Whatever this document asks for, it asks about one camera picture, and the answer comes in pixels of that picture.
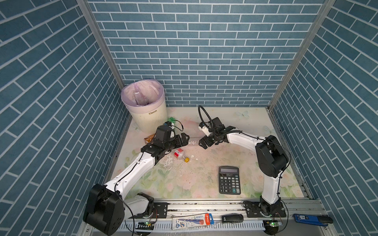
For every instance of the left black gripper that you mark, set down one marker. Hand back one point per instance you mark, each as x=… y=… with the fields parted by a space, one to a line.
x=179 y=143

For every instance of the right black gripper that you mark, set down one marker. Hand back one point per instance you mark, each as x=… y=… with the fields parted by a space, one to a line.
x=208 y=143

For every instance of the brown coffee bottle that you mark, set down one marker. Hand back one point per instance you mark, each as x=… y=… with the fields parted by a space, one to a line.
x=149 y=138

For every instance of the green plastic bottle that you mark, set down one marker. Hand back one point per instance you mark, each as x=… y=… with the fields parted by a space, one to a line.
x=171 y=121

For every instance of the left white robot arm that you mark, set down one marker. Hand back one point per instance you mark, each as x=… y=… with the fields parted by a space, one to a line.
x=106 y=206

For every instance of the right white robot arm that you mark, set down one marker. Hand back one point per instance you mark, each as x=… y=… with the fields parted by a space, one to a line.
x=272 y=159

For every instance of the white plastic trash bin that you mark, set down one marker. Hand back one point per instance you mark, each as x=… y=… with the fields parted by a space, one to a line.
x=148 y=122

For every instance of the pink bin liner bag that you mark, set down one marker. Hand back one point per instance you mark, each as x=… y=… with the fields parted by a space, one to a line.
x=143 y=96

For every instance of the red-label bottle yellow cap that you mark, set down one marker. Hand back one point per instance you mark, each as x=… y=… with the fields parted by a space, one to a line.
x=180 y=154

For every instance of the black desk calculator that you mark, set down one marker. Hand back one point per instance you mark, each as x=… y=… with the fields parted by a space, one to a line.
x=229 y=180

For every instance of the red white toothpaste box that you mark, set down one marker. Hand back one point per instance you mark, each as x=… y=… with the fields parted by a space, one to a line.
x=192 y=221

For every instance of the black car key fob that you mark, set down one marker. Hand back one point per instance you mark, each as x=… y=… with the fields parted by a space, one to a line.
x=232 y=218

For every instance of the left small circuit board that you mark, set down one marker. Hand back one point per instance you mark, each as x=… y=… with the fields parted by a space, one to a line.
x=149 y=226

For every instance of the small circuit board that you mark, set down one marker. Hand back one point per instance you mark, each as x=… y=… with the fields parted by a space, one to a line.
x=149 y=226
x=272 y=224

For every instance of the right small circuit board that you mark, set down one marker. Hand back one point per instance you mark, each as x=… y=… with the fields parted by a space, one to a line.
x=272 y=224

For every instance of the blue black utility tool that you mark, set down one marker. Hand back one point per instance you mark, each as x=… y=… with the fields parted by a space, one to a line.
x=317 y=220

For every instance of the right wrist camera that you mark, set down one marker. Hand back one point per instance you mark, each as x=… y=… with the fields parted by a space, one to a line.
x=204 y=128

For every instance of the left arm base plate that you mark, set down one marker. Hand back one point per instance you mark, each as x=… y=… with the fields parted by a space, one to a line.
x=159 y=210

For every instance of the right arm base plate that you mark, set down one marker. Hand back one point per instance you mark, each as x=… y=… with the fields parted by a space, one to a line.
x=264 y=209

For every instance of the aluminium rail frame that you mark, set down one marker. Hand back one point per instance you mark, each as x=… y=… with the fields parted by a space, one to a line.
x=218 y=208

